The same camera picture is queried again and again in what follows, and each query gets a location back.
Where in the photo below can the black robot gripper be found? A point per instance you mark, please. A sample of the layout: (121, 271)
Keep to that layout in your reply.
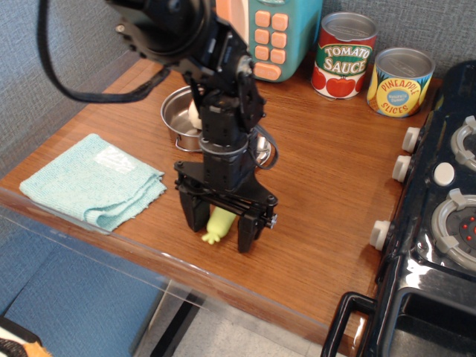
(226, 179)

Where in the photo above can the spoon with yellow-green handle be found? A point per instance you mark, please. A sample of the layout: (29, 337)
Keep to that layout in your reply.
(221, 220)

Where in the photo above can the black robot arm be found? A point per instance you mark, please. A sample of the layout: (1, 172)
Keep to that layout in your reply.
(188, 37)

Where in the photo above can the small steel pot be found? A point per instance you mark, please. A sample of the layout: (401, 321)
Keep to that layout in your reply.
(174, 115)

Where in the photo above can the white toy mushroom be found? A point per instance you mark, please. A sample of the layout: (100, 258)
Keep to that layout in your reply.
(193, 116)

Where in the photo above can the light blue folded cloth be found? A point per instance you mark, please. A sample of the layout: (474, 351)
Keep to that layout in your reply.
(95, 183)

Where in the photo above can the teal toy microwave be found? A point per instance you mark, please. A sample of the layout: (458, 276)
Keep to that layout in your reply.
(279, 34)

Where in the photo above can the tomato sauce can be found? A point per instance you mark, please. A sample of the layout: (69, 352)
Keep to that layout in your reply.
(345, 45)

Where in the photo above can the black toy stove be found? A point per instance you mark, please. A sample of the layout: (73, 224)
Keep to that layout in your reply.
(425, 299)

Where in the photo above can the pineapple slices can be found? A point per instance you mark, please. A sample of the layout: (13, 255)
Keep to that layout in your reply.
(399, 82)

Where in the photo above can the orange fuzzy object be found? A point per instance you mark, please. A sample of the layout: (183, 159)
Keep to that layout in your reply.
(11, 348)

